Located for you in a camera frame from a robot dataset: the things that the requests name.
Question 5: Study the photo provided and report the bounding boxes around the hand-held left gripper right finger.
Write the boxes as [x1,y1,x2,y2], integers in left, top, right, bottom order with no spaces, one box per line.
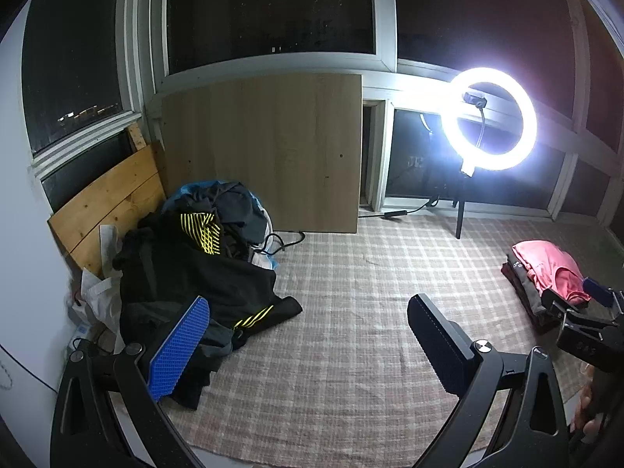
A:
[407,294,573,468]

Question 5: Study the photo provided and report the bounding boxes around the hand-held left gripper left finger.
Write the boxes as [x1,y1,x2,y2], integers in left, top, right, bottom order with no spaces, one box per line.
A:
[49,296,210,468]

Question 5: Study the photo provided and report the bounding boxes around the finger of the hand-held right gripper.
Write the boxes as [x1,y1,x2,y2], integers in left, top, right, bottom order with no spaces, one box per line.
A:
[582,277,624,313]
[540,287,620,367]

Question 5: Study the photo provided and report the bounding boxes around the black shorts with yellow print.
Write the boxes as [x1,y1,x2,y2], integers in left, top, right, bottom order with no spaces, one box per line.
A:
[114,209,304,347]

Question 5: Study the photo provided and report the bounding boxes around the folded dark clothes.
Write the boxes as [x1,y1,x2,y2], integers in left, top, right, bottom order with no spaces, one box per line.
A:
[500,252,562,336]

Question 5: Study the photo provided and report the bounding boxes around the pink folded shirt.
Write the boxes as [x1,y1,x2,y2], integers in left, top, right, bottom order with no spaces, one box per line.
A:
[511,240,592,306]

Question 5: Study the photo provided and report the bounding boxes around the plaid woven mat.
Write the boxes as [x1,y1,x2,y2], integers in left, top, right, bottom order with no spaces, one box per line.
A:
[105,214,624,455]

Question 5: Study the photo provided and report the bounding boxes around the white plastic bag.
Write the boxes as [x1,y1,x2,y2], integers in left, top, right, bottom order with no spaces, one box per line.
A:
[72,224,126,354]

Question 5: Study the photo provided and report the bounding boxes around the pine wood board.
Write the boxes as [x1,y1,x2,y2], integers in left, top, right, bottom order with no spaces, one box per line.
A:
[47,144,167,276]

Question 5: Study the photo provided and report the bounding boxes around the small wood plank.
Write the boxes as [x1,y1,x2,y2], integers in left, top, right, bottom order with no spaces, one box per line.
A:
[127,123,148,155]

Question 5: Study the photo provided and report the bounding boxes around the light plywood panel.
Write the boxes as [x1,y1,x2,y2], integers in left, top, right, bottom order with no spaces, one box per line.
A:
[160,74,364,236]

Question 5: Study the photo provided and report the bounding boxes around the black phone holder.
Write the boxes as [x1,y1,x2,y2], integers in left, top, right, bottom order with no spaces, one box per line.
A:
[462,89,489,169]

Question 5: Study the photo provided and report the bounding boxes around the black power adapter with cable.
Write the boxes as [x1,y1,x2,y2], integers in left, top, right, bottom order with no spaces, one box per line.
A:
[358,196,440,221]

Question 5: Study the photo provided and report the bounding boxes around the black ring light stand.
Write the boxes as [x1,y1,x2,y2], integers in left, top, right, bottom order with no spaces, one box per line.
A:
[451,170,471,241]

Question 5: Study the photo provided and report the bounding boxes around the black cable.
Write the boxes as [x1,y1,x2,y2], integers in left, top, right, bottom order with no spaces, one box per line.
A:
[261,230,307,260]

